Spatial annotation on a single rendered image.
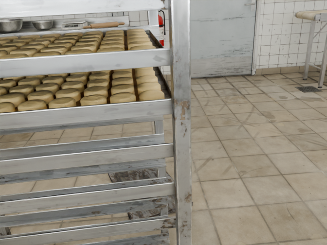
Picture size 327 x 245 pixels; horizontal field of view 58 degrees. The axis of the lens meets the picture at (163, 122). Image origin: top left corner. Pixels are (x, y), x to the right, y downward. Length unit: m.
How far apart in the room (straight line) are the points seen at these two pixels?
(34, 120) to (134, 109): 0.17
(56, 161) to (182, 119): 0.25
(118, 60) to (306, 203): 1.77
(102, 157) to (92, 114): 0.09
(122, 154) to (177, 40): 0.24
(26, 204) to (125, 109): 0.28
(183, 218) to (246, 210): 1.34
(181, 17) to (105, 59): 0.14
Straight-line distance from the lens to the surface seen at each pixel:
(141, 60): 0.51
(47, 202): 0.64
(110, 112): 0.53
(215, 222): 1.84
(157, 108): 0.53
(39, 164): 0.60
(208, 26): 4.60
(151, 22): 0.92
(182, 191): 0.59
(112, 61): 0.51
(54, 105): 0.58
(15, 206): 0.66
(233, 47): 4.75
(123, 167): 1.07
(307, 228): 1.93
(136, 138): 1.02
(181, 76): 0.49
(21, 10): 0.52
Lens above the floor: 1.24
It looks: 24 degrees down
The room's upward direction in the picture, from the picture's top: 3 degrees counter-clockwise
